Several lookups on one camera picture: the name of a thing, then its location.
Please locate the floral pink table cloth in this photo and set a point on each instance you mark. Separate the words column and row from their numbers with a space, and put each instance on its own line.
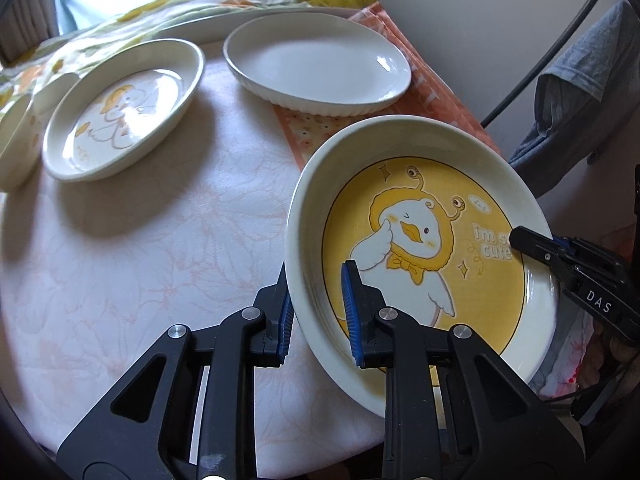
column 93, row 273

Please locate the cream oval duck dish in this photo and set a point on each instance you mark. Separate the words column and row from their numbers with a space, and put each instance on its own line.
column 121, row 110

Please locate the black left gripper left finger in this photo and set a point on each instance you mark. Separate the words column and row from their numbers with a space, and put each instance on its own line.
column 185, row 408

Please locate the grey hanging garment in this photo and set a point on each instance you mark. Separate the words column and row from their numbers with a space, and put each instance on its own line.
column 582, row 100

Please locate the grey curtain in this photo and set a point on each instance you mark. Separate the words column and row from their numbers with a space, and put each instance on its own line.
column 25, row 24

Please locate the cream bowl with dots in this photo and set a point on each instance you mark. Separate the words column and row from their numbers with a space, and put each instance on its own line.
column 21, row 138

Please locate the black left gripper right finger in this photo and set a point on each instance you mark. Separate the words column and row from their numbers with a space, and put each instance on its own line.
column 453, row 408

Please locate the yellow duck cartoon plate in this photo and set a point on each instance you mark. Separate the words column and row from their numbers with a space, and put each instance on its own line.
column 425, row 210

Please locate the green orange floral blanket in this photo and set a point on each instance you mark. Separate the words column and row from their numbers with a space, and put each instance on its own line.
column 78, row 52

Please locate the white tray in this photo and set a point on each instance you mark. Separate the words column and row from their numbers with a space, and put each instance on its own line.
column 197, row 21

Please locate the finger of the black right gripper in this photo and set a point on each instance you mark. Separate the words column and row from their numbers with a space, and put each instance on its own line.
column 564, row 255

